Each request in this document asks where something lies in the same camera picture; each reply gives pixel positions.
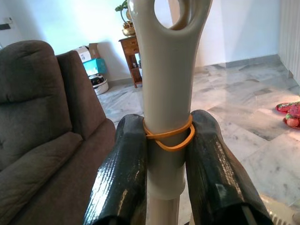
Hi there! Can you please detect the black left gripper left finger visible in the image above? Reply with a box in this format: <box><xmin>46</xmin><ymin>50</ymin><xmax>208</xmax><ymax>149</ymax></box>
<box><xmin>82</xmin><ymin>114</ymin><xmax>148</xmax><ymax>225</ymax></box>

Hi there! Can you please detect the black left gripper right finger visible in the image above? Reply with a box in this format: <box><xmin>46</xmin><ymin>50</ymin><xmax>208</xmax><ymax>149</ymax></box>
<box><xmin>185</xmin><ymin>109</ymin><xmax>274</xmax><ymax>225</ymax></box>

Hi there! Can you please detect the grey broom handle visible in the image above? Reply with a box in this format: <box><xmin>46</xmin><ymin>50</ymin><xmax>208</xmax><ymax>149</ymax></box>
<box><xmin>127</xmin><ymin>0</ymin><xmax>213</xmax><ymax>225</ymax></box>

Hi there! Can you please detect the orange rubber band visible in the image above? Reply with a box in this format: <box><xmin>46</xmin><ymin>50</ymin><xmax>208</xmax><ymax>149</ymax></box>
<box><xmin>142</xmin><ymin>114</ymin><xmax>195</xmax><ymax>152</ymax></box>

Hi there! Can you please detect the brown fabric sofa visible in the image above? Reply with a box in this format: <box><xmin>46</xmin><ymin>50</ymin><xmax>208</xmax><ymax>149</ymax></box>
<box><xmin>0</xmin><ymin>40</ymin><xmax>117</xmax><ymax>225</ymax></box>

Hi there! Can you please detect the red tray with fruit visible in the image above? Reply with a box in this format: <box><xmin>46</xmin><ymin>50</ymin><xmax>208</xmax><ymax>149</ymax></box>
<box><xmin>275</xmin><ymin>101</ymin><xmax>300</xmax><ymax>129</ymax></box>

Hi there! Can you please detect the teal box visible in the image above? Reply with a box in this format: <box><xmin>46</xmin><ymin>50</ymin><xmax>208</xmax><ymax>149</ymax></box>
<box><xmin>82</xmin><ymin>58</ymin><xmax>108</xmax><ymax>76</ymax></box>

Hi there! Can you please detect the wooden side table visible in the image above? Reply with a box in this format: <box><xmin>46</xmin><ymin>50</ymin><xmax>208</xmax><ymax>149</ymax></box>
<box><xmin>118</xmin><ymin>35</ymin><xmax>143</xmax><ymax>89</ymax></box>

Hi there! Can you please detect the white printed box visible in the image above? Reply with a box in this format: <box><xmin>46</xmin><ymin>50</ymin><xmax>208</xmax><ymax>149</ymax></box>
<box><xmin>74</xmin><ymin>45</ymin><xmax>92</xmax><ymax>63</ymax></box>

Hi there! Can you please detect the brown cardboard box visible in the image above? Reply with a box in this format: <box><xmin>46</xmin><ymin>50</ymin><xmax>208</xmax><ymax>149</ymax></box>
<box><xmin>88</xmin><ymin>43</ymin><xmax>101</xmax><ymax>60</ymax></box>

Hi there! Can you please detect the brass bowl with plant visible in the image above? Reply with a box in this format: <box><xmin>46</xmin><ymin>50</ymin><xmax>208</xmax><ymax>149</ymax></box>
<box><xmin>114</xmin><ymin>0</ymin><xmax>136</xmax><ymax>38</ymax></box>

